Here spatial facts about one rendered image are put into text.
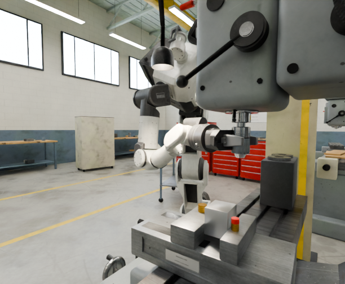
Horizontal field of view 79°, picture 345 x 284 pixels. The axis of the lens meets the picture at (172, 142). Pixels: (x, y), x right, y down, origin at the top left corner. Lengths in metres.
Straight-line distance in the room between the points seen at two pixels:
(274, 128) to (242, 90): 1.84
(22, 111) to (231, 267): 7.88
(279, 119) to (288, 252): 1.87
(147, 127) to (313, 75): 0.66
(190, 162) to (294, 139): 1.27
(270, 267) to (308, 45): 0.39
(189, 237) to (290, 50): 0.40
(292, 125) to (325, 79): 1.85
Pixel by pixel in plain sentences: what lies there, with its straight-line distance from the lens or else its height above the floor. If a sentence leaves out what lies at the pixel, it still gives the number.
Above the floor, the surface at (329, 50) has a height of 1.39.
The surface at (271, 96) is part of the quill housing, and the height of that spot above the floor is 1.33.
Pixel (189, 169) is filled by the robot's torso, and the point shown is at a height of 1.02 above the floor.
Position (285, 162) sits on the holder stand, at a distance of 0.95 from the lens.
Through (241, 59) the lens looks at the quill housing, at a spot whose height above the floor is 1.41.
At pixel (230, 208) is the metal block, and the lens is 0.49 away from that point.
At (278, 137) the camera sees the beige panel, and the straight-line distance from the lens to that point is 2.31.
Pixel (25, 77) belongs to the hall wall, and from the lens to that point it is 8.26.
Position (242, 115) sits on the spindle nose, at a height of 1.30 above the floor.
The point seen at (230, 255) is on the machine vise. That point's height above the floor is 1.03.
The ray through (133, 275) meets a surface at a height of 0.86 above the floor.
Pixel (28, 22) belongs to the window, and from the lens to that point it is 8.71.
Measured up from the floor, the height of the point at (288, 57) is 1.39.
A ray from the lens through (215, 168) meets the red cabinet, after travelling 5.78.
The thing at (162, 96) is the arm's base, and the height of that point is 1.40.
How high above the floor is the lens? 1.26
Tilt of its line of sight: 4 degrees down
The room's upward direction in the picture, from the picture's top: straight up
